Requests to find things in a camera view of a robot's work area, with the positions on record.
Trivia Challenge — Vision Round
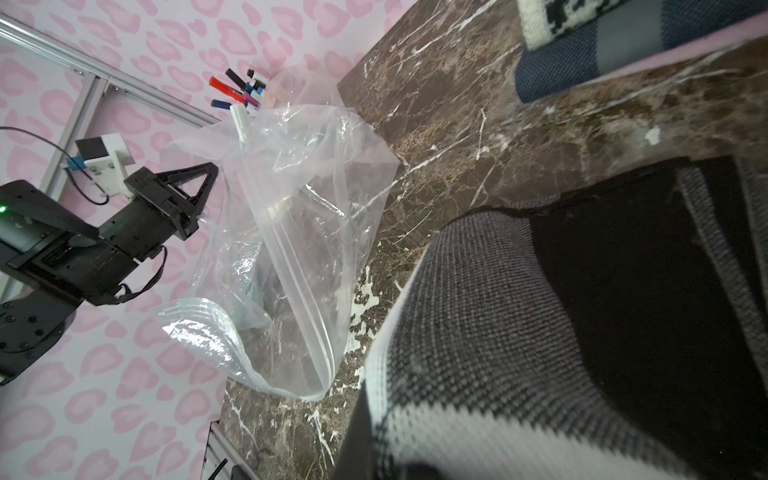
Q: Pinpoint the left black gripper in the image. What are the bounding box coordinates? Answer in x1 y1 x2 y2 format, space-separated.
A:
1 162 219 305

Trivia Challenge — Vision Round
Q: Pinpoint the clear plastic vacuum bag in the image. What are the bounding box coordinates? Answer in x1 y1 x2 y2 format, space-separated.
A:
154 66 399 401

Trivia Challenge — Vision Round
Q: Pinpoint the black white houndstooth knit blanket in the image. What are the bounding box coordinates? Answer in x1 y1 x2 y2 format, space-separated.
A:
516 0 623 50

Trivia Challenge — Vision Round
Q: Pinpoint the grey plaid blanket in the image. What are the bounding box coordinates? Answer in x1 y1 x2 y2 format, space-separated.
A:
333 156 767 479

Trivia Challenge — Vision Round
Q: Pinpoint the navy plaid blanket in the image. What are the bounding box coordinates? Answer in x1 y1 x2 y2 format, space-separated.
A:
515 1 767 103

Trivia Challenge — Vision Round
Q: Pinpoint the pink fluffy blanket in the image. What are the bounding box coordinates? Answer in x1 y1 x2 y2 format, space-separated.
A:
591 12 767 83

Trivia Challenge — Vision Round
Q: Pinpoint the blue marker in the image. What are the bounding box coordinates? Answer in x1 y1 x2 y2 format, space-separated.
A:
210 100 231 110

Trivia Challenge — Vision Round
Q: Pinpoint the red marker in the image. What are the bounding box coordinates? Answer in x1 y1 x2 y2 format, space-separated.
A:
208 76 245 103

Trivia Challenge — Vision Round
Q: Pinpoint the black cap marker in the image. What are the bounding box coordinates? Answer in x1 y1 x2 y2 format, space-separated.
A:
225 68 248 91

